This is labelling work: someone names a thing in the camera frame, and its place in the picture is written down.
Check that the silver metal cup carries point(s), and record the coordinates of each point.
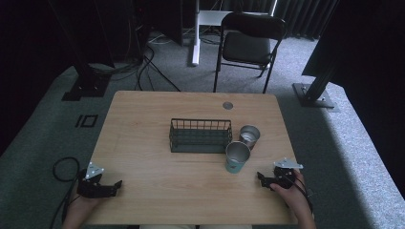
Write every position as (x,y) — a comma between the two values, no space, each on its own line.
(250,135)

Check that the person's right hand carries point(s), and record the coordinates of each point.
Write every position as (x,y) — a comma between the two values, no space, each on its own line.
(293,195)

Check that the teal metal cup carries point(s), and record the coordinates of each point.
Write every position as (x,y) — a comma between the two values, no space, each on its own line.
(237,159)

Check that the black folding chair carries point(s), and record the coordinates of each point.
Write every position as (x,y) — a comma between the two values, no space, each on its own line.
(246,47)

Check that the grey round table grommet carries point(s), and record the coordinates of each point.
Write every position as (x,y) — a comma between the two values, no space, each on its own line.
(228,105)

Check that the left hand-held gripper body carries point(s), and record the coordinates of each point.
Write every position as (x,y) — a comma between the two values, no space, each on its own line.
(90,186)

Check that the black metal stand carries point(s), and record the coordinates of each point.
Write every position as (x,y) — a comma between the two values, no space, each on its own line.
(87,84)
(316,92)

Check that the person's left hand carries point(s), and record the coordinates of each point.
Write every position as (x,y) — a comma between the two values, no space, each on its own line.
(83,203)

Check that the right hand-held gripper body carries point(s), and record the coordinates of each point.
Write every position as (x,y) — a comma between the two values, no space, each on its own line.
(284,175)

